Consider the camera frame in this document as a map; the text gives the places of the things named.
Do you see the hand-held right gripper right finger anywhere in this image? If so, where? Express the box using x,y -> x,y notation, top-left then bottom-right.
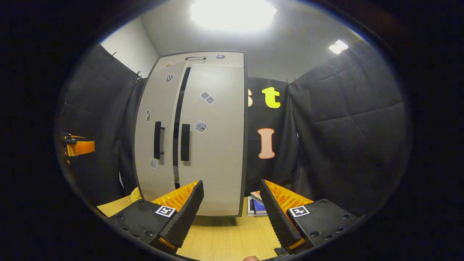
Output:
258,179 -> 363,255

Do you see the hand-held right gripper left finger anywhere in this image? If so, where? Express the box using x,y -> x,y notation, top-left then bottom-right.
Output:
107,179 -> 204,254

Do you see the grey shoe cabinet door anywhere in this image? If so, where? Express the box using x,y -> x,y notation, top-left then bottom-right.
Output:
173,63 -> 245,217
133,60 -> 189,203

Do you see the grey shoe cabinet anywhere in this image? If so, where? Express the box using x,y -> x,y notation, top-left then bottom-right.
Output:
132,51 -> 249,226

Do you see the grey cabinet drawer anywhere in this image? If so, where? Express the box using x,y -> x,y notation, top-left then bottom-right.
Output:
159,51 -> 245,69

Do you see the blue cover book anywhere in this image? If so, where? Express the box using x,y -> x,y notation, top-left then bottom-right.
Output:
248,197 -> 269,217

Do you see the small ceiling light panel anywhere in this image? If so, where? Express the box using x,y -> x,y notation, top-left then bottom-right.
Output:
328,39 -> 349,55

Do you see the large ceiling light panel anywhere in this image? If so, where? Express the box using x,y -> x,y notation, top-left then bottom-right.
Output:
191,0 -> 278,32

